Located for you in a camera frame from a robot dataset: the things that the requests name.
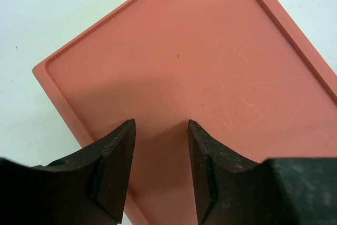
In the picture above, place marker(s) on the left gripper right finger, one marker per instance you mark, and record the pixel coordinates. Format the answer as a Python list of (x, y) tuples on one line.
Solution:
[(232, 189)]

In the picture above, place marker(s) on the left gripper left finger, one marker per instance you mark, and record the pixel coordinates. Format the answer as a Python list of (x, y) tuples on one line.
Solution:
[(86, 187)]

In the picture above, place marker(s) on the orange drawer box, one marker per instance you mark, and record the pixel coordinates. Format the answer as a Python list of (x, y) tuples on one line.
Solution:
[(242, 69)]

